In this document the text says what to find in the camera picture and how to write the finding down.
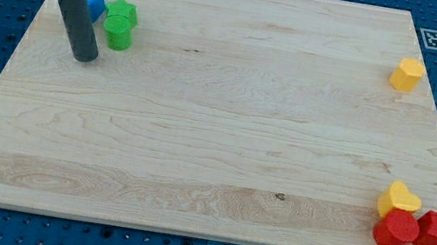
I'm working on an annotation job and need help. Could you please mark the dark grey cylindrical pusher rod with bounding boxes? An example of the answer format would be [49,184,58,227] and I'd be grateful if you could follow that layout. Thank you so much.
[57,0,99,63]

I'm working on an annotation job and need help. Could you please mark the green star block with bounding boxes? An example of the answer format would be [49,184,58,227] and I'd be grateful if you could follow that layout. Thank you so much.
[105,0,138,28]

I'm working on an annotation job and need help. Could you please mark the green cylinder block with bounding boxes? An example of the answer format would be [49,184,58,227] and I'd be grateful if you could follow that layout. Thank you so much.
[103,16,132,50]

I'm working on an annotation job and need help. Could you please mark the blue cube block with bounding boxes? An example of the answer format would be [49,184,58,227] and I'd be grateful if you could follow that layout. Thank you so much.
[87,0,106,23]

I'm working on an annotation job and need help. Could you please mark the light wooden board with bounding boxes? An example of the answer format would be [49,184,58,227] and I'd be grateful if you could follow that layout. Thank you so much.
[0,0,437,245]

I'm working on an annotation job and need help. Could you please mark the yellow hexagon block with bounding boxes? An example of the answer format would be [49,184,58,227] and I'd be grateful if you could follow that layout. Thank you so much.
[388,58,425,92]

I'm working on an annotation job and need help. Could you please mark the yellow heart block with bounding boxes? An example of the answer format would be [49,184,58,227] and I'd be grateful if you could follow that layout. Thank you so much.
[377,180,422,218]

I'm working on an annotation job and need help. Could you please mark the red cylinder block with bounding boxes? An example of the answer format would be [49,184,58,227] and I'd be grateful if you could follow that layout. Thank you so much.
[373,209,420,245]

